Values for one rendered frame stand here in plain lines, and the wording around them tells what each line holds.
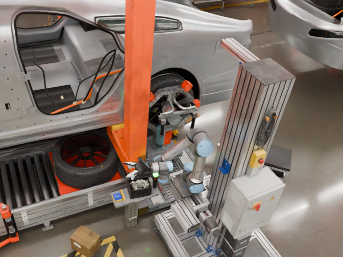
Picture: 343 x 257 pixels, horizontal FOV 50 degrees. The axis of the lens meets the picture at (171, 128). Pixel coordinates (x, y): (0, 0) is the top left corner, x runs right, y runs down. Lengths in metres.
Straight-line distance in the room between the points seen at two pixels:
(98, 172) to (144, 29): 1.58
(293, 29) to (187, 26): 2.37
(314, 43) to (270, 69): 3.03
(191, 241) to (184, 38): 1.87
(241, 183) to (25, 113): 1.92
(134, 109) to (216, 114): 2.42
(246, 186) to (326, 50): 3.07
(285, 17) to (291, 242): 3.12
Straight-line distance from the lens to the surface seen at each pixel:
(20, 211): 3.58
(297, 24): 5.49
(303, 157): 5.00
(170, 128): 3.92
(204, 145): 2.55
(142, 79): 2.83
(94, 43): 4.53
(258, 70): 2.33
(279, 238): 4.05
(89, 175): 3.62
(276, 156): 4.33
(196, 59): 3.68
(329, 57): 5.40
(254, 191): 2.66
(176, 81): 3.69
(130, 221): 3.75
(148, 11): 2.58
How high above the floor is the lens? 3.17
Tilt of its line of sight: 41 degrees down
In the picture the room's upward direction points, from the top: 7 degrees clockwise
